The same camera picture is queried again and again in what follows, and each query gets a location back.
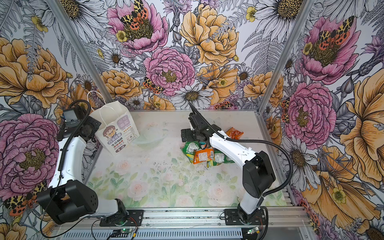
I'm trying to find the white vented cable duct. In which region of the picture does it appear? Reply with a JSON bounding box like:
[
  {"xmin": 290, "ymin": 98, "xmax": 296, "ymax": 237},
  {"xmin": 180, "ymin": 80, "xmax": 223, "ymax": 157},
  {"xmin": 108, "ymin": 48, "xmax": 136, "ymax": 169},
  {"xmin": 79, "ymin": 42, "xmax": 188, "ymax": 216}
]
[{"xmin": 58, "ymin": 228, "xmax": 243, "ymax": 240}]

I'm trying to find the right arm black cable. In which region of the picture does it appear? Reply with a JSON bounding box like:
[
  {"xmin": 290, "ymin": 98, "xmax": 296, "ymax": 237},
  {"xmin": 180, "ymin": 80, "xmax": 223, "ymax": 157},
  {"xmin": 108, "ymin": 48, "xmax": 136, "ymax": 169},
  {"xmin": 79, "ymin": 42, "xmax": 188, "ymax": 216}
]
[{"xmin": 188, "ymin": 103, "xmax": 294, "ymax": 198}]

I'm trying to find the orange snack packet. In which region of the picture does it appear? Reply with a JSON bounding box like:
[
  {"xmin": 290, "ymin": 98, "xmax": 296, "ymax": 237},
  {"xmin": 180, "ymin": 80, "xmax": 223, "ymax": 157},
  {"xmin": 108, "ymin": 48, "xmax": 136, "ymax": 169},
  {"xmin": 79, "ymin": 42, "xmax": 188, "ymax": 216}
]
[
  {"xmin": 193, "ymin": 148, "xmax": 214, "ymax": 164},
  {"xmin": 226, "ymin": 127, "xmax": 244, "ymax": 140}
]

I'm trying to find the left green circuit board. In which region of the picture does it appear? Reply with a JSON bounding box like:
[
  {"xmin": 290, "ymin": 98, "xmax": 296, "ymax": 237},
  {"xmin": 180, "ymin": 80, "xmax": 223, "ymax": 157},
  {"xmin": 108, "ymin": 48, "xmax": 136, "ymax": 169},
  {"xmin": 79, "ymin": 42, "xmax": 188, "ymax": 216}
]
[{"xmin": 112, "ymin": 229, "xmax": 135, "ymax": 238}]

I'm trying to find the aluminium frame post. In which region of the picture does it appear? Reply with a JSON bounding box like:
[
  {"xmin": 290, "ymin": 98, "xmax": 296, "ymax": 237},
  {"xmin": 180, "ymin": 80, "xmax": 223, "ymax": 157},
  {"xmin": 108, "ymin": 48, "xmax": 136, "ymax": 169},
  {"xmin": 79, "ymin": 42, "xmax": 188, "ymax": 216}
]
[
  {"xmin": 258, "ymin": 0, "xmax": 315, "ymax": 115},
  {"xmin": 47, "ymin": 1, "xmax": 114, "ymax": 103}
]

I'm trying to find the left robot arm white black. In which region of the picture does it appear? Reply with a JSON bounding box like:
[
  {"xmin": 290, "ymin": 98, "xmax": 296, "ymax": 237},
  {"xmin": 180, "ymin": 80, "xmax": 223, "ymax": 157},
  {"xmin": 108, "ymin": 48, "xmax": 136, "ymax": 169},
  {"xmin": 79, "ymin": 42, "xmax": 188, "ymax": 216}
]
[{"xmin": 37, "ymin": 117, "xmax": 128, "ymax": 225}]

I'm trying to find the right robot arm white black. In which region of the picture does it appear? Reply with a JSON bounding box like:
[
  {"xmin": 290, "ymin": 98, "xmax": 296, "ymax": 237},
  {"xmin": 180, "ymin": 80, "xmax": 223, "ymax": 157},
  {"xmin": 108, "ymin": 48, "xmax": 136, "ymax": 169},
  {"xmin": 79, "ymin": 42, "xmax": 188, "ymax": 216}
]
[{"xmin": 181, "ymin": 110, "xmax": 276, "ymax": 225}]

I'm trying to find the aluminium front rail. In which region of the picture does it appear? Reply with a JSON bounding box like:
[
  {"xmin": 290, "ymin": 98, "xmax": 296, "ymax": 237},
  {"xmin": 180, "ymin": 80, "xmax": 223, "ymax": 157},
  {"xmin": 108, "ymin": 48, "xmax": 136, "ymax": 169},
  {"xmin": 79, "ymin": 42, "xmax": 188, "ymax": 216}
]
[{"xmin": 53, "ymin": 206, "xmax": 311, "ymax": 230}]

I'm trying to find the green snack packet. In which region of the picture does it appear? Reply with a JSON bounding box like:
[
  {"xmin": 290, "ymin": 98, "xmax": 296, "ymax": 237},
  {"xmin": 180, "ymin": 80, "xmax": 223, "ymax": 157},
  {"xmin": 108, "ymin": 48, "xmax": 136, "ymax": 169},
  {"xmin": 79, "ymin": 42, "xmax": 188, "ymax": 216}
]
[
  {"xmin": 207, "ymin": 149, "xmax": 234, "ymax": 168},
  {"xmin": 181, "ymin": 141, "xmax": 201, "ymax": 164}
]

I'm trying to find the white paper bag with cartoon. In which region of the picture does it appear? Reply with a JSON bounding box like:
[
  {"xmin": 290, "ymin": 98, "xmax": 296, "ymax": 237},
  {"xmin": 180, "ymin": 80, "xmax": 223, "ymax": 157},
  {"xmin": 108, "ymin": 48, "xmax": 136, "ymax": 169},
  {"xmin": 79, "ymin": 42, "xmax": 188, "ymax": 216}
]
[{"xmin": 90, "ymin": 101, "xmax": 140, "ymax": 156}]

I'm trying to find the left aluminium frame post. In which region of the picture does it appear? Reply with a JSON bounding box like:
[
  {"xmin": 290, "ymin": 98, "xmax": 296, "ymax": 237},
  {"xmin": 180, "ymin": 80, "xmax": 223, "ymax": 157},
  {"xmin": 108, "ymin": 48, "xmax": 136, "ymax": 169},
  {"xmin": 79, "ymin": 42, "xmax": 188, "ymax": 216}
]
[{"xmin": 47, "ymin": 1, "xmax": 114, "ymax": 103}]

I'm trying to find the orange snack packet back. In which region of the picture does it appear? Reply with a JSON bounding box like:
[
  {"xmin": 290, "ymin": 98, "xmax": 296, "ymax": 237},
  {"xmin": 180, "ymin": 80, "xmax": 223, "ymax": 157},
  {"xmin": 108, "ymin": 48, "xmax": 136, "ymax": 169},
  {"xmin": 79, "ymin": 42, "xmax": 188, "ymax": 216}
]
[{"xmin": 226, "ymin": 127, "xmax": 244, "ymax": 140}]

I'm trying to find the green circuit board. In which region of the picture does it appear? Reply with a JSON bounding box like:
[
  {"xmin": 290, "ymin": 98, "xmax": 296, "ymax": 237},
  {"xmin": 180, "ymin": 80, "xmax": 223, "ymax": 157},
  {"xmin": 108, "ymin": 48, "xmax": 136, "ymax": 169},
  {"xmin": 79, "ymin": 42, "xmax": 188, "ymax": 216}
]
[
  {"xmin": 247, "ymin": 227, "xmax": 260, "ymax": 235},
  {"xmin": 112, "ymin": 229, "xmax": 135, "ymax": 238}
]

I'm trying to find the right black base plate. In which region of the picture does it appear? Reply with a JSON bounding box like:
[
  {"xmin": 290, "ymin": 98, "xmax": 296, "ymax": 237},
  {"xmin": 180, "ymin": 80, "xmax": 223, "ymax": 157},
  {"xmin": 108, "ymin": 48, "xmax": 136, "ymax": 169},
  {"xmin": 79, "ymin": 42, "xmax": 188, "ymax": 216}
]
[{"xmin": 224, "ymin": 209, "xmax": 267, "ymax": 226}]

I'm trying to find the right green circuit board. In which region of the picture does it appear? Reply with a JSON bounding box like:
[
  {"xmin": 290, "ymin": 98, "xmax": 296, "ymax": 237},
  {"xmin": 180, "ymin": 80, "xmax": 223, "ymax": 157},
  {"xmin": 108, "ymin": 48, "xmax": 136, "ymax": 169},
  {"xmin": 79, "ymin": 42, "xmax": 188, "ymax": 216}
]
[{"xmin": 247, "ymin": 227, "xmax": 260, "ymax": 235}]

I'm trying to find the orange snack packet front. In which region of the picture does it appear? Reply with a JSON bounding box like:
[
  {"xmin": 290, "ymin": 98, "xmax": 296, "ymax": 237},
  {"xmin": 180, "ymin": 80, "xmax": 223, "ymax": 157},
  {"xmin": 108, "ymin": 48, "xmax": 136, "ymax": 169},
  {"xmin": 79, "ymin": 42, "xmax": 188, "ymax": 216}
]
[{"xmin": 193, "ymin": 148, "xmax": 214, "ymax": 164}]

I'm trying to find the right aluminium frame post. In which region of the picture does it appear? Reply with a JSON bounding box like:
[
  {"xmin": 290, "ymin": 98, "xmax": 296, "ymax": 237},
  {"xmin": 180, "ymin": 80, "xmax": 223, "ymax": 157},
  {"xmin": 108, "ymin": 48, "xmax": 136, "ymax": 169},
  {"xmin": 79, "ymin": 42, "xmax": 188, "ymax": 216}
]
[{"xmin": 258, "ymin": 0, "xmax": 315, "ymax": 115}]

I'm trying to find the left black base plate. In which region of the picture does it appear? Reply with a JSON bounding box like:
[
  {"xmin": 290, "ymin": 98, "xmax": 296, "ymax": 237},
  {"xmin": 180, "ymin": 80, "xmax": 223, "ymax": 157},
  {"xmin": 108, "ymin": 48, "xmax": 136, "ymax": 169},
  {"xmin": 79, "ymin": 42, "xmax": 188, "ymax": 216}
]
[{"xmin": 100, "ymin": 210, "xmax": 144, "ymax": 227}]

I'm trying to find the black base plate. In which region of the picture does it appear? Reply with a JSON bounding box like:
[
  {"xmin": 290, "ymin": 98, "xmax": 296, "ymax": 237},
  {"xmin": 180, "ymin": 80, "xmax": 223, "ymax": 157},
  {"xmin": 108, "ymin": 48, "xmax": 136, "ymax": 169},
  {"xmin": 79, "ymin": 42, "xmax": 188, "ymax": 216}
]
[
  {"xmin": 224, "ymin": 209, "xmax": 267, "ymax": 226},
  {"xmin": 100, "ymin": 210, "xmax": 144, "ymax": 227}
]

